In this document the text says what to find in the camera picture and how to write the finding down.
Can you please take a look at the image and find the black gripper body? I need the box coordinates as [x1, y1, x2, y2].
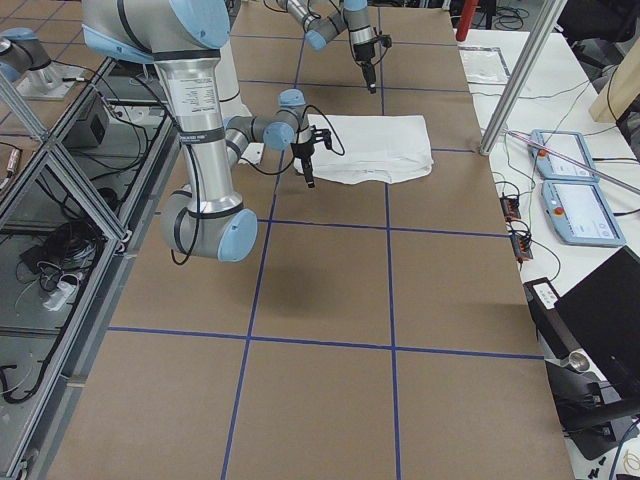
[291, 140, 315, 168]
[352, 40, 375, 70]

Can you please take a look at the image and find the white long-sleeve printed shirt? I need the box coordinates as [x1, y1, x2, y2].
[308, 114, 433, 185]

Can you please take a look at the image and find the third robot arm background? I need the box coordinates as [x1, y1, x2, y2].
[1, 27, 74, 100]

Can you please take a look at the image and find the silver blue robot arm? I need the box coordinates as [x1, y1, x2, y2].
[82, 1, 313, 262]
[263, 0, 385, 94]

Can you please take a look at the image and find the clear plastic garment bag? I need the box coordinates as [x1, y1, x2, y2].
[459, 46, 510, 85]

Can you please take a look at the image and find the red fire extinguisher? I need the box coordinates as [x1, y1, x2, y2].
[456, 0, 479, 42]

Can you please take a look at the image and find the orange black circuit module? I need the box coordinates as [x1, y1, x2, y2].
[500, 195, 522, 222]

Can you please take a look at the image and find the upper blue teach pendant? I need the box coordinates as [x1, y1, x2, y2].
[529, 129, 599, 182]

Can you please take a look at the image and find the blue teach pendant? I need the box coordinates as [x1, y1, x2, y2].
[529, 129, 599, 182]
[541, 180, 626, 247]

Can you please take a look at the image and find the grey electrical box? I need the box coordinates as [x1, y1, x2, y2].
[62, 96, 109, 148]

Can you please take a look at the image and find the lower blue teach pendant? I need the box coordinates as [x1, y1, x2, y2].
[541, 180, 626, 247]

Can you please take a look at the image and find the wooden beam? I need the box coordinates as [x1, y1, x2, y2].
[588, 0, 640, 124]

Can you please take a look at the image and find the white power strip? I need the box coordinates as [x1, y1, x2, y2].
[43, 277, 78, 312]

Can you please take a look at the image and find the black laptop computer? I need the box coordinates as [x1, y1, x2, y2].
[555, 246, 639, 398]

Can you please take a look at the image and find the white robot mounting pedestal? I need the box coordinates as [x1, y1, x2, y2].
[214, 41, 264, 167]

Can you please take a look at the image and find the aluminium frame post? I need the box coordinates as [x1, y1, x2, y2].
[479, 0, 567, 156]

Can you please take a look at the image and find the aluminium profile frame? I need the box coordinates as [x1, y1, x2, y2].
[1, 60, 177, 479]

